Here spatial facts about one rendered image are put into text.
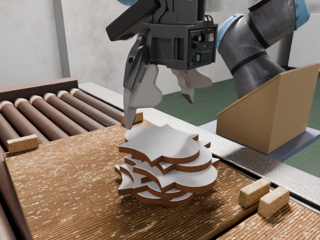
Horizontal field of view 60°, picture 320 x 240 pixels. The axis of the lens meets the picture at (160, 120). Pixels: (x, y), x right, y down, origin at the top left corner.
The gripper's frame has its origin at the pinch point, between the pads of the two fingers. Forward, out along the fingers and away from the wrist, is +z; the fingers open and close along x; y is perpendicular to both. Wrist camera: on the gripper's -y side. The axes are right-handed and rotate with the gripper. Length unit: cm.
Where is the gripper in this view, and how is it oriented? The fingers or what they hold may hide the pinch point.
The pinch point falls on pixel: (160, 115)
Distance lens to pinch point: 43.8
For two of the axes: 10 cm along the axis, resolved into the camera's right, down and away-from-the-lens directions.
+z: 0.0, 9.3, 3.8
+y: 7.5, 2.5, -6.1
